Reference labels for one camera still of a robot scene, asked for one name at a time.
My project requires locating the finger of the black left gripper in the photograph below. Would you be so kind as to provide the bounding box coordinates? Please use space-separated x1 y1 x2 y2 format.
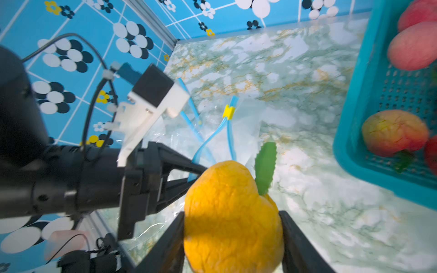
158 143 207 175
155 178 196 213

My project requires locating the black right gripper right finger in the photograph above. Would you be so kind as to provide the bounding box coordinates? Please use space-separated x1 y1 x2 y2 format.
279 210 335 273

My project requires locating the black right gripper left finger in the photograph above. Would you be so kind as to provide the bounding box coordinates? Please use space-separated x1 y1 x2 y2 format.
134 212 185 273

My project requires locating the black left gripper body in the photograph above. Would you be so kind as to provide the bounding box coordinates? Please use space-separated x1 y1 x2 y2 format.
117 142 163 241

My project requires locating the yellow peach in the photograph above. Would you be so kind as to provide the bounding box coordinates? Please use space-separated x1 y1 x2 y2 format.
183 161 285 273

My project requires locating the clear zip-top bag blue zipper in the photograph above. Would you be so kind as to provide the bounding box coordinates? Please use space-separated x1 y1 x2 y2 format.
123 96 266 263

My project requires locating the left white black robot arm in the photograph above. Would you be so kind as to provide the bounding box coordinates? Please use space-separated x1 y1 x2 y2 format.
1 48 205 240

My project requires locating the orange red peach in basket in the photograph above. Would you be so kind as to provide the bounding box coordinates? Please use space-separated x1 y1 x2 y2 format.
361 110 430 157

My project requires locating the pink peach in basket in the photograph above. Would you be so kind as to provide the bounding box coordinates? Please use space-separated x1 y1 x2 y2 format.
387 22 437 71

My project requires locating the teal plastic basket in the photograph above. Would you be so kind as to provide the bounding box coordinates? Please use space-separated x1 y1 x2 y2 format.
333 1 437 210

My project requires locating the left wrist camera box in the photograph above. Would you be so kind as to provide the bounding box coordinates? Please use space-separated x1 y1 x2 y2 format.
104 62 190 167

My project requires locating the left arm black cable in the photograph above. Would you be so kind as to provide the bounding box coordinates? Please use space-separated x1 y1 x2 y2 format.
20 32 118 161

